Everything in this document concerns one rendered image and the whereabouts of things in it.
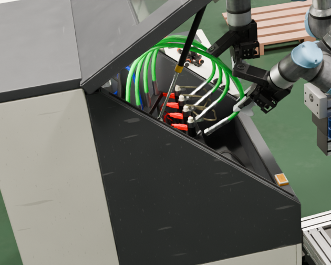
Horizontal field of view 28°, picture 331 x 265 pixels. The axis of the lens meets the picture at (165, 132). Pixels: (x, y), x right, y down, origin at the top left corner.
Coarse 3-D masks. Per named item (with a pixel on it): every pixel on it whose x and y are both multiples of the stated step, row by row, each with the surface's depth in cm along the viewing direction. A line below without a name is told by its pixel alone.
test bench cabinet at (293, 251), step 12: (264, 252) 210; (276, 252) 210; (288, 252) 211; (300, 252) 212; (204, 264) 208; (216, 264) 209; (228, 264) 209; (240, 264) 210; (252, 264) 211; (264, 264) 212; (276, 264) 213; (288, 264) 214; (300, 264) 215
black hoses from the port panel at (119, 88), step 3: (120, 75) 231; (114, 78) 235; (120, 78) 231; (117, 81) 236; (120, 81) 232; (120, 84) 232; (117, 87) 240; (120, 87) 232; (123, 87) 238; (117, 90) 240; (120, 90) 233; (123, 90) 238; (117, 93) 240; (120, 93) 233; (123, 93) 239; (120, 96) 234
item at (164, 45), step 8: (152, 48) 201; (192, 48) 198; (208, 56) 198; (136, 64) 205; (224, 64) 199; (128, 80) 209; (128, 88) 210; (240, 88) 201; (128, 96) 212; (240, 96) 203
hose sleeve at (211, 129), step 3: (225, 117) 209; (222, 120) 209; (225, 120) 208; (228, 120) 208; (216, 123) 211; (219, 123) 210; (222, 123) 209; (225, 123) 209; (213, 126) 211; (216, 126) 210; (219, 126) 210; (210, 129) 212; (213, 129) 211; (216, 129) 211
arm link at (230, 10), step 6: (228, 0) 199; (234, 0) 197; (240, 0) 197; (246, 0) 198; (228, 6) 200; (234, 6) 198; (240, 6) 198; (246, 6) 199; (228, 12) 201; (234, 12) 199; (240, 12) 199
